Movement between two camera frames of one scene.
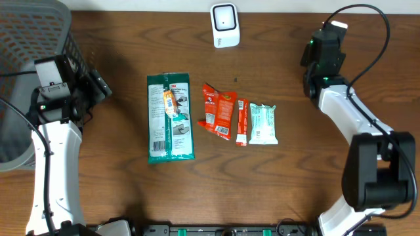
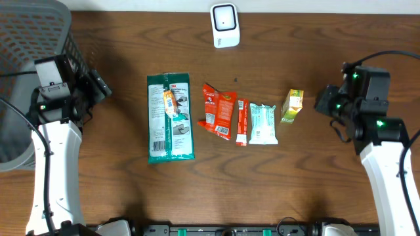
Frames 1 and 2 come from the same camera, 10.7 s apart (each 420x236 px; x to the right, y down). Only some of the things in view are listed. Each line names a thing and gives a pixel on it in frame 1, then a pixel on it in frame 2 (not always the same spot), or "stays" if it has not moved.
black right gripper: (303, 58) -> (327, 93)
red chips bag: (218, 111) stays
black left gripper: (94, 82) stays
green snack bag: (170, 139) stays
